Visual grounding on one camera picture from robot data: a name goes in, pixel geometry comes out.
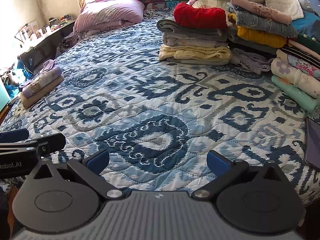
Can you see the folded floral garment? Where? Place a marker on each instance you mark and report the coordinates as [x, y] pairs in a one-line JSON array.
[[43, 82]]

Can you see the blue patterned quilt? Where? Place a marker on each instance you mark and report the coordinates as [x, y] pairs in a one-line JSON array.
[[150, 92]]

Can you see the pink embroidered garment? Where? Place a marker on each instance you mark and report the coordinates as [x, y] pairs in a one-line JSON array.
[[260, 7]]

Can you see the folded pale yellow garment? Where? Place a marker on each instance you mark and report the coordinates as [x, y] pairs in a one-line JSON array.
[[195, 53]]

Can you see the folded beige garment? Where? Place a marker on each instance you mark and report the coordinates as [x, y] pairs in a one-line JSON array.
[[40, 96]]

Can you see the blue cloth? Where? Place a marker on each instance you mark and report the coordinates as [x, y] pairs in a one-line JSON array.
[[22, 77]]

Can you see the green knitted garment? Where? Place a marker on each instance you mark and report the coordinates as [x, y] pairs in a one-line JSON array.
[[308, 43]]

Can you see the grey printed garment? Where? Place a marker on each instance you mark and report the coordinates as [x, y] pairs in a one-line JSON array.
[[250, 60]]

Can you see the white purple flower garment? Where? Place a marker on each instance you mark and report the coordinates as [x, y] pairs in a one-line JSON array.
[[290, 73]]

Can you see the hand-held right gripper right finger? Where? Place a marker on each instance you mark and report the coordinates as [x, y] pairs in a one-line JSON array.
[[218, 162]]

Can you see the black striped garment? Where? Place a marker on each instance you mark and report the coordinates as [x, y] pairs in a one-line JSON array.
[[302, 51]]

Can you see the red knitted sweater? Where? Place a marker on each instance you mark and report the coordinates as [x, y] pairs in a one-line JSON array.
[[200, 15]]

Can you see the folded mustard yellow garment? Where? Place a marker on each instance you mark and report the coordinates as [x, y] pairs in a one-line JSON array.
[[260, 38]]

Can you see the dark smartphone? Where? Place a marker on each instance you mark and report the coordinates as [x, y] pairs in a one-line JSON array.
[[313, 142]]

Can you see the folded purple garment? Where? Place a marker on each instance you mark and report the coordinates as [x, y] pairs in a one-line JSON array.
[[50, 66]]

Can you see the folded light grey garment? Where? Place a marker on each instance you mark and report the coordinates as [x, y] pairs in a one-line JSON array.
[[190, 41]]

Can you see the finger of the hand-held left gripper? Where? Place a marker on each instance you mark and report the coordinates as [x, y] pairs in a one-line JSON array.
[[12, 135], [52, 142]]

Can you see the pink floral printed garment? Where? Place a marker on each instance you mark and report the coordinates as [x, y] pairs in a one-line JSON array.
[[302, 65]]

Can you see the folded denim garment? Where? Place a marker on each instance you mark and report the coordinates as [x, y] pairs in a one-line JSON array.
[[265, 25]]

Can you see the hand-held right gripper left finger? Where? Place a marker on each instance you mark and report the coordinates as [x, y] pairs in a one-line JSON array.
[[96, 160]]

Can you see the blue towel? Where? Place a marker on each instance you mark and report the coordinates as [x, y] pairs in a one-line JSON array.
[[307, 22]]

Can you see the dark desk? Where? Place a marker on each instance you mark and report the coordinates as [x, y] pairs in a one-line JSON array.
[[42, 47]]

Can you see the folded mint green garment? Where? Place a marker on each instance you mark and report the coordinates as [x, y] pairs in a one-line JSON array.
[[295, 92]]

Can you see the clutter of small bottles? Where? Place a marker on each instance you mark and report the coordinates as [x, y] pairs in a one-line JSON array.
[[47, 28]]

